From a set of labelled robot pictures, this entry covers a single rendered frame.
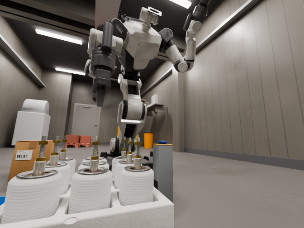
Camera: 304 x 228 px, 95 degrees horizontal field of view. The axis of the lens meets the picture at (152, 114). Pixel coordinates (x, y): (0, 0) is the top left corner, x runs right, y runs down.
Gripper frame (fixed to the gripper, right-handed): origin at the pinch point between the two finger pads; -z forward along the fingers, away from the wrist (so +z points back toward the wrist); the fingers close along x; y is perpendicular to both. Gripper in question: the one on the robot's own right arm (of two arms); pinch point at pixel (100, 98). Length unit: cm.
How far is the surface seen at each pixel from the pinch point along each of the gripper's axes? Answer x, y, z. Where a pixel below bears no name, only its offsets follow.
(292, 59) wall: -24, 240, 95
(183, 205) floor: -12, 46, -48
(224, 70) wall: -127, 243, 127
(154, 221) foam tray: 20.4, 12.6, -33.1
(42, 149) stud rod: 11.3, -12.5, -17.1
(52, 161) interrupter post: 0.2, -12.0, -21.7
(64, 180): 1.9, -8.1, -27.0
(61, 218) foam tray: 17.8, -6.3, -30.0
